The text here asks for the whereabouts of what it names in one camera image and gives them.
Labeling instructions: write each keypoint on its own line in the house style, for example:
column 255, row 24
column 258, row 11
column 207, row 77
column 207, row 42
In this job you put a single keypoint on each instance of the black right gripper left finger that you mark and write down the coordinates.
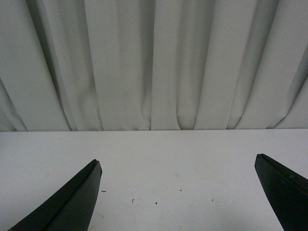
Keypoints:
column 70, row 208

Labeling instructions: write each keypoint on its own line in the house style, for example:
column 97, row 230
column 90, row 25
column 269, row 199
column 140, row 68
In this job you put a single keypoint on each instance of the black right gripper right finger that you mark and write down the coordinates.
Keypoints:
column 286, row 191

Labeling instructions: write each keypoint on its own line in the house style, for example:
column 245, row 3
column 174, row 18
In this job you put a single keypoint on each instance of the white pleated curtain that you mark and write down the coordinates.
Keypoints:
column 85, row 65

